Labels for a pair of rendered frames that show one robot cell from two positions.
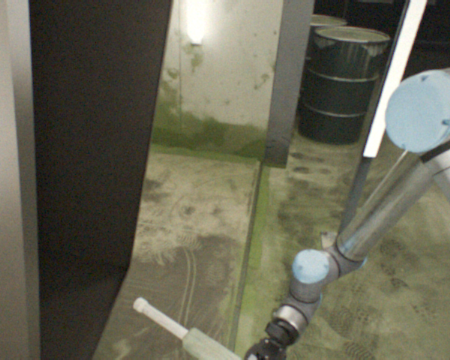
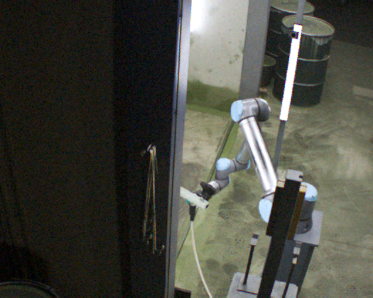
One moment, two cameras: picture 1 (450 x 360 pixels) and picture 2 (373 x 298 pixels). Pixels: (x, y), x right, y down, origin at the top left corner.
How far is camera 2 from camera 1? 250 cm
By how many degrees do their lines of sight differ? 6
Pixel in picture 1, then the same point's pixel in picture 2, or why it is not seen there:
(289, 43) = (252, 37)
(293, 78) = (256, 59)
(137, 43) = not seen: hidden behind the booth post
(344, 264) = (238, 164)
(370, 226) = (244, 147)
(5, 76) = not seen: hidden behind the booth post
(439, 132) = (237, 117)
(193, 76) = not seen: hidden behind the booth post
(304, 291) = (219, 174)
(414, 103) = (234, 108)
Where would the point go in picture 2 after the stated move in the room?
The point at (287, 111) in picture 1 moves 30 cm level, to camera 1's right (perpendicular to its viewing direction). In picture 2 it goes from (253, 80) to (283, 85)
